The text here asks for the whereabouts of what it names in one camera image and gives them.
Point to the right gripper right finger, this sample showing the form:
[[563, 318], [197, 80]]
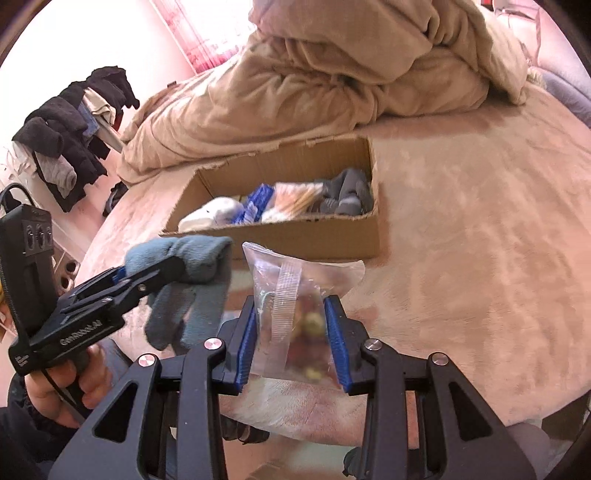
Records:
[[424, 418]]

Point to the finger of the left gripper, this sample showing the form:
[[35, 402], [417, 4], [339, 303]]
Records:
[[118, 274], [147, 280]]

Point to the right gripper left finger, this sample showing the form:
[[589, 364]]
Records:
[[125, 436]]

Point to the blue-grey sock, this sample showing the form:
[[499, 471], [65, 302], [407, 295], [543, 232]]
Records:
[[189, 309]]

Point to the white sock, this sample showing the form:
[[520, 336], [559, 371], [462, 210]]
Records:
[[218, 212]]

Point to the clear plastic snack bag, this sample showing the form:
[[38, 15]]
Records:
[[289, 297]]

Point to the blue tissue pack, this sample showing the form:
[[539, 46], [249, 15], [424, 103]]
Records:
[[254, 206]]

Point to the cotton swab bag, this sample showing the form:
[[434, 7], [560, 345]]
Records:
[[290, 200]]

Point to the dark grey sock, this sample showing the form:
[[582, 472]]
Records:
[[347, 194]]

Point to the left hand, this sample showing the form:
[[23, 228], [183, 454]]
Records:
[[94, 382]]

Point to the hanging dark clothes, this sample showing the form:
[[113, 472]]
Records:
[[69, 136]]

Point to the brown cardboard box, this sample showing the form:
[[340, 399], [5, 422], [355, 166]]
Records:
[[311, 236]]

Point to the tan bed sheet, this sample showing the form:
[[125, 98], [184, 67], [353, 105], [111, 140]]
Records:
[[484, 221]]

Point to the pink window curtain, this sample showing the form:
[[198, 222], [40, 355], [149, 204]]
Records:
[[208, 32]]

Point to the tan fleece duvet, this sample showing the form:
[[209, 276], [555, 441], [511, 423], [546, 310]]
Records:
[[322, 68]]

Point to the purple pillow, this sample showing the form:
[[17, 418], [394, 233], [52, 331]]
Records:
[[574, 100]]

